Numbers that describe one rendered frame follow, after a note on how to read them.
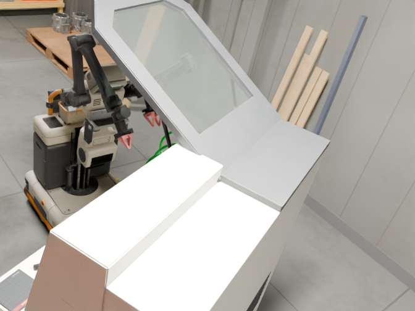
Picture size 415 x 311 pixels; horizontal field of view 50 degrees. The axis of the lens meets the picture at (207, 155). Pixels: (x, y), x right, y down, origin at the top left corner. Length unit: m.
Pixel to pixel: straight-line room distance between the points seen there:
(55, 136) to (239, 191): 1.74
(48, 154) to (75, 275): 1.94
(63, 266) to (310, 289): 2.52
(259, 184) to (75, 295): 0.82
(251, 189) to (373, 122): 2.23
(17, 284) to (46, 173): 1.51
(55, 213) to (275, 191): 1.92
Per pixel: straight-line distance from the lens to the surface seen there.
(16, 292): 1.97
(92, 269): 1.34
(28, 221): 3.67
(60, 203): 3.39
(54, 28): 6.70
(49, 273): 1.52
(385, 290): 4.00
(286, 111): 3.99
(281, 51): 4.32
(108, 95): 2.36
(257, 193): 1.76
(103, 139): 3.06
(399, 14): 3.70
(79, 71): 2.61
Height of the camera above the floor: 2.52
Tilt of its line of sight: 33 degrees down
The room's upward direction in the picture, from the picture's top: 15 degrees clockwise
